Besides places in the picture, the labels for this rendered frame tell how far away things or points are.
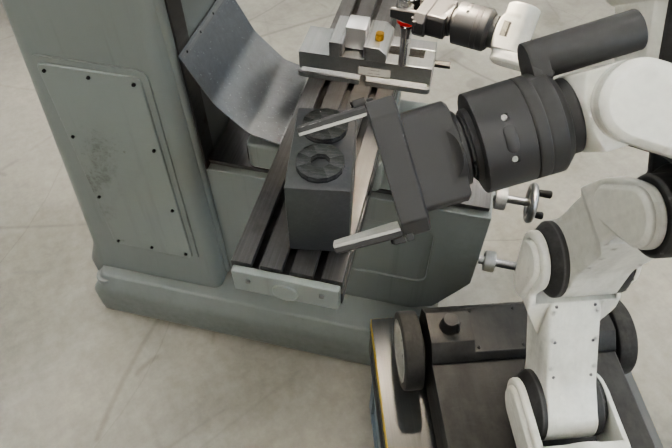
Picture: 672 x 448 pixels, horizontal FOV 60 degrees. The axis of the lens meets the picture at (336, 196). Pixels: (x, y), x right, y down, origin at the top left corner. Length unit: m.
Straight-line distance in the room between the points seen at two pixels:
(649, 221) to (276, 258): 0.68
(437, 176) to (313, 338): 1.54
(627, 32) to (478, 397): 1.08
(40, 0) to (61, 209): 1.38
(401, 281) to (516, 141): 1.41
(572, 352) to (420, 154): 0.85
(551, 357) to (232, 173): 0.94
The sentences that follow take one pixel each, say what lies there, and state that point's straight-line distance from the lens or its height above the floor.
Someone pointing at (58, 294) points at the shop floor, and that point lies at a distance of 2.45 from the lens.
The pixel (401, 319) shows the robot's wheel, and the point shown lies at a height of 0.59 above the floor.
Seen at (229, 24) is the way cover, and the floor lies 1.04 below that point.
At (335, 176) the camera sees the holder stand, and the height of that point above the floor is 1.13.
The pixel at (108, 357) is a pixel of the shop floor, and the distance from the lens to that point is 2.24.
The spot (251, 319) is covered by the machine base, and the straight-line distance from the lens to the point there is 2.02.
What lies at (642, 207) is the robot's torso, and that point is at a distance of 0.82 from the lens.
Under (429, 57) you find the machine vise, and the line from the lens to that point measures 1.55.
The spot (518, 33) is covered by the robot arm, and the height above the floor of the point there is 1.24.
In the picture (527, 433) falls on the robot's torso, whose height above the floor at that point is 0.72.
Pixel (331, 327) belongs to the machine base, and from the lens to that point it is 1.95.
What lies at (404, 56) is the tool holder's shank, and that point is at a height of 1.10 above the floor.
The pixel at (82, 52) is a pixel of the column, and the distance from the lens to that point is 1.51.
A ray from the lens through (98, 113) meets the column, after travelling 1.61.
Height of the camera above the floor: 1.90
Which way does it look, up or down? 49 degrees down
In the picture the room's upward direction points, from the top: straight up
